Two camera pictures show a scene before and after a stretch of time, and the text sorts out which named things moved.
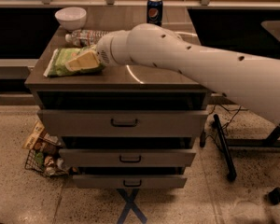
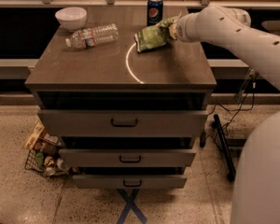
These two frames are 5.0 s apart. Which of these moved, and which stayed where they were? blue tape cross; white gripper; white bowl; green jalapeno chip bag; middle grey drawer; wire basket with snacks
Moved: white gripper; green jalapeno chip bag
Stayed: middle grey drawer; wire basket with snacks; blue tape cross; white bowl
